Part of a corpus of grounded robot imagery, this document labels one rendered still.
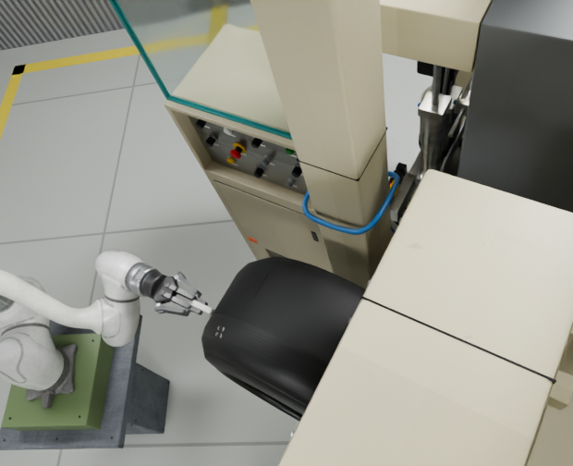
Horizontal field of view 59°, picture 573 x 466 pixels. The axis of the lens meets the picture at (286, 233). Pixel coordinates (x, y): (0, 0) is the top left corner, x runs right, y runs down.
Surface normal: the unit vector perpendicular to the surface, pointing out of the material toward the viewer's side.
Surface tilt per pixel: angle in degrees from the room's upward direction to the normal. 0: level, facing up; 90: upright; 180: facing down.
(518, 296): 0
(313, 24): 90
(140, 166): 0
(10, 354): 7
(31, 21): 90
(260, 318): 16
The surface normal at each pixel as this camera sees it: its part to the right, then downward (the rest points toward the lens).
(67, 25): 0.00, 0.88
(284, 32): -0.48, 0.81
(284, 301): -0.32, -0.51
